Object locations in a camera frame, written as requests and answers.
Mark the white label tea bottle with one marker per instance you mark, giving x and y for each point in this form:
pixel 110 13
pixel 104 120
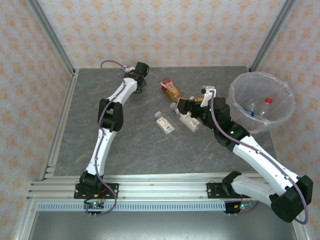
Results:
pixel 165 123

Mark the clear bottle with blue cap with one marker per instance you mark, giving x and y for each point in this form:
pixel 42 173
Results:
pixel 251 110

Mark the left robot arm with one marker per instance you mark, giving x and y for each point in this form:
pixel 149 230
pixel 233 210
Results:
pixel 102 147

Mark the clear plastic bin liner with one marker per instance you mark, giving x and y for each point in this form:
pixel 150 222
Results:
pixel 260 126

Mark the translucent plastic bin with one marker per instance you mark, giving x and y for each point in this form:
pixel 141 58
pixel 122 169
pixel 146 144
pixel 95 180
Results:
pixel 282 82

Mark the green and white label bottle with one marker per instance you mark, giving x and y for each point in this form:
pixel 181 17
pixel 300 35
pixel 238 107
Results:
pixel 191 123

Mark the clear bottle with red cap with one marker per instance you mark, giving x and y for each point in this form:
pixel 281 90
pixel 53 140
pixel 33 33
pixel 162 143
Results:
pixel 268 100

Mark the small circuit board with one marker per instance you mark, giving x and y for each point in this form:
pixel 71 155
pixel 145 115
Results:
pixel 241 206
pixel 94 205

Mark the grey metal lower shelf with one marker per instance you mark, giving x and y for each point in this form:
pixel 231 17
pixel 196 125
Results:
pixel 150 227

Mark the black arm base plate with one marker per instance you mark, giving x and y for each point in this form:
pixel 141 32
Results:
pixel 212 190
pixel 112 190

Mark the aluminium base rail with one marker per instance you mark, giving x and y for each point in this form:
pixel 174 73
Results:
pixel 162 190

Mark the aluminium side rail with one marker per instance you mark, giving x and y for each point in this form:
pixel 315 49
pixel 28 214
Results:
pixel 61 125

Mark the aluminium frame post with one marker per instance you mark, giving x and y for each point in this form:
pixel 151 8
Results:
pixel 272 35
pixel 54 37

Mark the aluminium frame beam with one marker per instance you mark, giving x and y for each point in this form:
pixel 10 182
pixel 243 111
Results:
pixel 25 222
pixel 301 230

